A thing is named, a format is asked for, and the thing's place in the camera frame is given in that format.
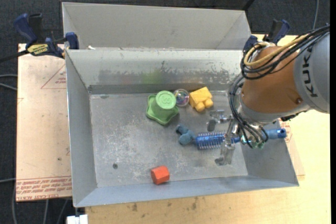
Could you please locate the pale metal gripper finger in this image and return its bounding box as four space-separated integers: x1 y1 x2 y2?
207 109 233 132
214 138 235 166

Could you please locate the blue hairbrush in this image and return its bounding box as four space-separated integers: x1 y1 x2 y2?
195 128 287 151

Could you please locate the yellow toy block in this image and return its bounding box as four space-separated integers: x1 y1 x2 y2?
188 86 214 113

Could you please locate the teal toy figure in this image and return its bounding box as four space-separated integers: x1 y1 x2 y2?
175 124 197 146

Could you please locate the clear iridescent ball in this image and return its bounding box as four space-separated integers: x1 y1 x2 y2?
173 88 190 108

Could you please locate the green star-shaped cup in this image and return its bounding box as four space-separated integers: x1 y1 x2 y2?
145 90 181 125

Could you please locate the orange-red hexagonal block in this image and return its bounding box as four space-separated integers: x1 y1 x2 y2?
150 165 171 186

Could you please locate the grey metal bin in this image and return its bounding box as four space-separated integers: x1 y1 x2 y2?
61 2 300 208

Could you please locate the brown cardboard board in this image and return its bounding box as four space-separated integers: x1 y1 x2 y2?
15 43 307 203

